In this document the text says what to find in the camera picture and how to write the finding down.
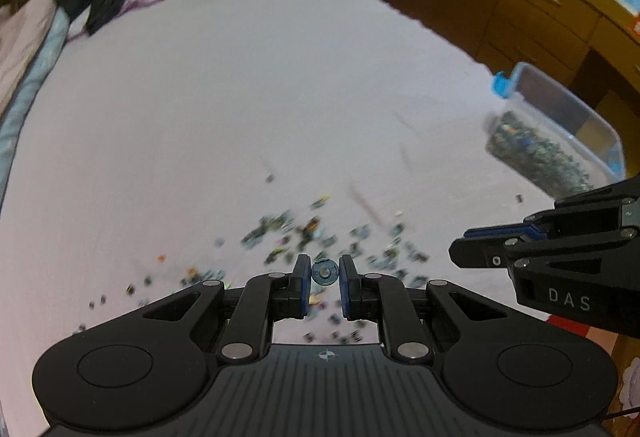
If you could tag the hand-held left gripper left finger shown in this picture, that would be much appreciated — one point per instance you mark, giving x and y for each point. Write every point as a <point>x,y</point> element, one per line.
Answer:
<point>302,282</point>

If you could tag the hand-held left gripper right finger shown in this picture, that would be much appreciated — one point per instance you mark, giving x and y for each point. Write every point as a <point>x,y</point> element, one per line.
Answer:
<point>346,284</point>

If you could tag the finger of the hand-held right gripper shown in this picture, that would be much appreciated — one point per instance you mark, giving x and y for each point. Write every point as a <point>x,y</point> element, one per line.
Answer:
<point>480,253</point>
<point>580,217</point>

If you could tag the round grey toy brick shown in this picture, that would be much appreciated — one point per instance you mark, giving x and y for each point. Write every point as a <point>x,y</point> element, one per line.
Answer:
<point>324,273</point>

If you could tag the spread of small toy bricks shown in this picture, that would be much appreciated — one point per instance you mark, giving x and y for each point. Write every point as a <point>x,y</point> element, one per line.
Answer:
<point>310,229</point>

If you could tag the clear plastic storage container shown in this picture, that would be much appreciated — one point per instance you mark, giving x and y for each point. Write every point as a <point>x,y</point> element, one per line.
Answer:
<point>550,97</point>

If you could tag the pile of mixed toy bricks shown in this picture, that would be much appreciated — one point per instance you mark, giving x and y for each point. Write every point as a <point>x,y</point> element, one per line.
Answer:
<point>535,152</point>

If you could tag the red shoebox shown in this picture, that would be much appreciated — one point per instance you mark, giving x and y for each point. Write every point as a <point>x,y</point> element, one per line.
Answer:
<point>636,26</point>

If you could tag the wooden cabinet with drawers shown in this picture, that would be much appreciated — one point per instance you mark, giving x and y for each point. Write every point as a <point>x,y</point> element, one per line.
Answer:
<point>540,7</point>

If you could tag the blue floral quilt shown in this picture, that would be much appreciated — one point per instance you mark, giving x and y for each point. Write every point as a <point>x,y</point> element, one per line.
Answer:
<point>30,84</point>

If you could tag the pink checked blanket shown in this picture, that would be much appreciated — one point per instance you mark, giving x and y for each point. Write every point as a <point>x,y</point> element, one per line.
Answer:
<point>20,42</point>

